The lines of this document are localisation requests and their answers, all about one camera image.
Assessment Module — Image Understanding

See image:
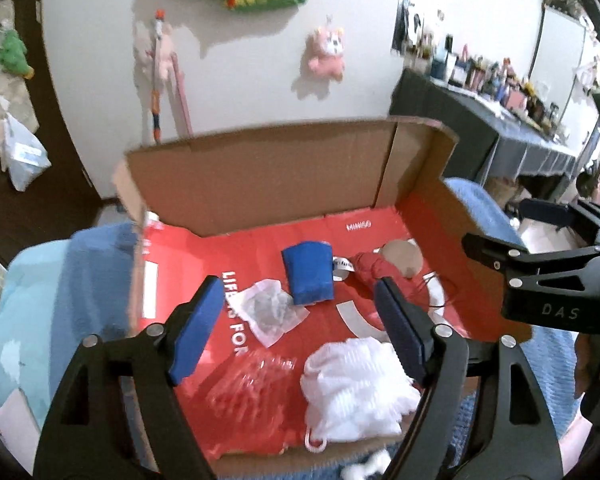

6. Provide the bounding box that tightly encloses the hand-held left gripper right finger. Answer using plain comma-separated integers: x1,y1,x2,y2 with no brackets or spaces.
374,276,566,480

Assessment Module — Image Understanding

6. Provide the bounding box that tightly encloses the pink wall hanging toy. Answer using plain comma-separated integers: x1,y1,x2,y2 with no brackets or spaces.
132,19,195,138

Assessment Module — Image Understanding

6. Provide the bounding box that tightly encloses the orange tipped stick toy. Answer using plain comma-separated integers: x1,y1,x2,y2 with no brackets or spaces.
150,7,168,145

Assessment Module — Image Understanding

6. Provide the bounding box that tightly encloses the pink plush toy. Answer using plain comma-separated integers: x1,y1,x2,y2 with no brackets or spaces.
305,26,347,81

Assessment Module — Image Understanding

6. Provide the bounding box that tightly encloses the beige round powder puff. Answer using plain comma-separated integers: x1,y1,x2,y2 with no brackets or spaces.
382,240,424,279

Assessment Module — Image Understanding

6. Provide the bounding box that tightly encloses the brown cardboard box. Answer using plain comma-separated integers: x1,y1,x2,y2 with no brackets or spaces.
111,116,533,476

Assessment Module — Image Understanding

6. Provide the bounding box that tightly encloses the green plush toy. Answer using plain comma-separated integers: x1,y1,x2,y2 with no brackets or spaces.
0,29,35,80

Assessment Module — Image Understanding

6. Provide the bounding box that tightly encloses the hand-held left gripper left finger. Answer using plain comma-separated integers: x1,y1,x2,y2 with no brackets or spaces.
32,275,224,480

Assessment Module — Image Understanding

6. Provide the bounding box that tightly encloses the dark cloth covered table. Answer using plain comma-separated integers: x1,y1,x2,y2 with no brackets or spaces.
390,67,593,191

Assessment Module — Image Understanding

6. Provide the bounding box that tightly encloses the beige hanging organizer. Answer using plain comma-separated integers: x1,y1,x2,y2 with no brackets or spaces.
0,0,41,171

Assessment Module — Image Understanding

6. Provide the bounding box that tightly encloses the clear plastic bag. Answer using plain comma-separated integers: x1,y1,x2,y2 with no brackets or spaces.
205,350,301,413
2,112,52,192

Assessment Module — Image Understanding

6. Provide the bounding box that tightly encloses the white mesh bath pouf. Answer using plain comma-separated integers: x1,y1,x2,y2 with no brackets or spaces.
300,336,422,453

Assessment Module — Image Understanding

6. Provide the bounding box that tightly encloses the red knitted pouch with string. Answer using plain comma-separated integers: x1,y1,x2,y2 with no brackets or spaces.
352,251,456,311

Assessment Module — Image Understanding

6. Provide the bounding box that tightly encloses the dark soft cloth with tag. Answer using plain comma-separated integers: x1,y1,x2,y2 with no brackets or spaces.
281,241,357,307

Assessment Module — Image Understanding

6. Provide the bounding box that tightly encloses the wall mirror sheet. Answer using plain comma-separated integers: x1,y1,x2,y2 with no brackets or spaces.
391,0,426,56

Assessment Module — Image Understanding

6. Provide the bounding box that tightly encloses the dark brown door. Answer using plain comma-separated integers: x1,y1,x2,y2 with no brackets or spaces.
0,0,106,261

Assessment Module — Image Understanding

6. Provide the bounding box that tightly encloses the cream crochet scrunchie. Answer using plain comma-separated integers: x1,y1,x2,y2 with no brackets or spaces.
341,449,393,480

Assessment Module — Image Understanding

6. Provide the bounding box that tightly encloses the person's right hand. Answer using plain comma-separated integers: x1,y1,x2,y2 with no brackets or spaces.
572,331,600,421

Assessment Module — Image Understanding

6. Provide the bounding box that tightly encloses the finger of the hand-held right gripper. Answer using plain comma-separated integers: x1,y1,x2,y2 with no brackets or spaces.
461,232,600,292
520,197,600,247

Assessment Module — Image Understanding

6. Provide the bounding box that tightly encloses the light blue bedsheet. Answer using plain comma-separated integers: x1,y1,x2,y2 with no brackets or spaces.
0,247,81,461

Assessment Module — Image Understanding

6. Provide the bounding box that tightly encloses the standing framed mirror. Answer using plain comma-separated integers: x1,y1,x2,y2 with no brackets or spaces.
530,0,600,111

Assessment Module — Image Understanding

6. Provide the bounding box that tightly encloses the white mesh packet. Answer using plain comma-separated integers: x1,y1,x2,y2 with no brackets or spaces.
237,278,309,348

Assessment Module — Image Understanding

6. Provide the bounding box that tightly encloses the row of cosmetic bottles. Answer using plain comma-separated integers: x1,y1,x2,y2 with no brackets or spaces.
405,32,596,141

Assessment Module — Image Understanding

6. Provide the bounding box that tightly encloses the blue knitted blanket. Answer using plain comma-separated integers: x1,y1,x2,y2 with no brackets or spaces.
55,177,581,480

